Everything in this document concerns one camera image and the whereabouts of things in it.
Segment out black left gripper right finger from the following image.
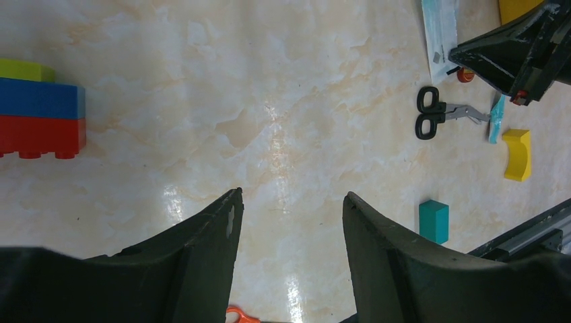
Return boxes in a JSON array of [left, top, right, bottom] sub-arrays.
[[342, 192, 570, 322]]

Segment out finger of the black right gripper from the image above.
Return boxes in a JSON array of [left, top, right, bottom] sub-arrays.
[[449, 1, 570, 106]]

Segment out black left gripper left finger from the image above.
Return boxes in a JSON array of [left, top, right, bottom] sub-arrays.
[[1, 188, 244, 322]]

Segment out small red round cap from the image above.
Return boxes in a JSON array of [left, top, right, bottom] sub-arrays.
[[457, 67, 475, 83]]

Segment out teal sachet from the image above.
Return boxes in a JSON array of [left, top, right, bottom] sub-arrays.
[[488, 92, 506, 145]]

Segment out white printed packet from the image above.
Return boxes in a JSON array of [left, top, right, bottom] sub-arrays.
[[421, 0, 459, 85]]

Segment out black handled bandage shears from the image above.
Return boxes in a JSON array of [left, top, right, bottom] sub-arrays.
[[415, 86, 490, 141]]

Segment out yellow medicine kit box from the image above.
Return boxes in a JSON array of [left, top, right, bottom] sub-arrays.
[[498, 0, 543, 25]]

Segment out teal rectangular block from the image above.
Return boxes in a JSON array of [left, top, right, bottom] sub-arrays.
[[418, 200, 450, 244]]

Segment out small orange scissors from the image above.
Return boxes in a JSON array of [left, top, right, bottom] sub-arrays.
[[226, 306, 262, 323]]

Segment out yellow curved plastic piece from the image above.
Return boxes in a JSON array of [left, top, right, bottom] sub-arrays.
[[502, 129, 531, 182]]

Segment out colourful toy brick block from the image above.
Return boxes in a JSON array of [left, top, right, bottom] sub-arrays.
[[1, 59, 86, 159]]

